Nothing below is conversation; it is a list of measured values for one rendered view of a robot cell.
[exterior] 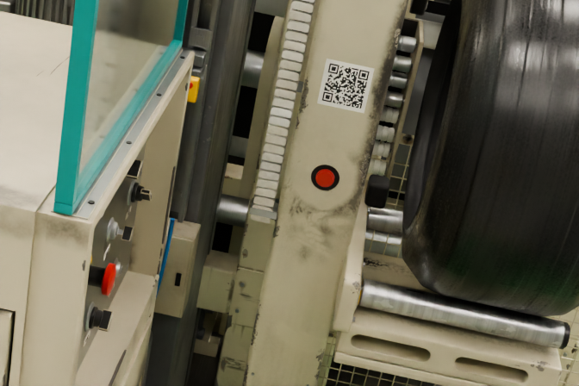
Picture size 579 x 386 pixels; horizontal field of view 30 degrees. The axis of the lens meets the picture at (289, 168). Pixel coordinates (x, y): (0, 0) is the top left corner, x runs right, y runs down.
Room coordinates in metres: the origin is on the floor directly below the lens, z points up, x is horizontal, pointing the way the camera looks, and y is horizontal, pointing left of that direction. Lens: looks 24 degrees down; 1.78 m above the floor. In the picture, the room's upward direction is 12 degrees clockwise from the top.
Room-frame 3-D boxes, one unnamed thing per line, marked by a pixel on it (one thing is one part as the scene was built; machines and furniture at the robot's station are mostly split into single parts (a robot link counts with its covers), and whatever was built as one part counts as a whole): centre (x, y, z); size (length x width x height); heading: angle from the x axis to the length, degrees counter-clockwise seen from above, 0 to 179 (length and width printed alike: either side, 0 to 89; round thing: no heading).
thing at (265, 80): (2.49, 0.07, 0.61); 0.33 x 0.06 x 0.86; 179
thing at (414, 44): (2.04, -0.10, 1.05); 0.20 x 0.15 x 0.30; 89
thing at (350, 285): (1.66, -0.14, 0.90); 0.40 x 0.03 x 0.10; 179
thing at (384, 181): (1.77, -0.16, 0.97); 0.05 x 0.04 x 0.05; 179
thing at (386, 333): (1.52, -0.31, 0.83); 0.36 x 0.09 x 0.06; 89
